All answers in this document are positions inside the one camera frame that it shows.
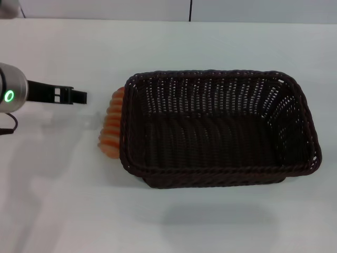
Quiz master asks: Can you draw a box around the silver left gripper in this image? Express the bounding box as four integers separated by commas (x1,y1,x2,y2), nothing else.
0,62,88,113

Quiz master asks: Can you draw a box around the orange striped bread loaf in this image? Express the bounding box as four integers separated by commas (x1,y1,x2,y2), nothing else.
97,86,125,159

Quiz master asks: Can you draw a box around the dark brown woven basket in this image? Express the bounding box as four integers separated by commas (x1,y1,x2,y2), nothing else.
118,69,323,189

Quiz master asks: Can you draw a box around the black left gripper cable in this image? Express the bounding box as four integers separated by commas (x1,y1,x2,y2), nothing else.
0,111,18,135

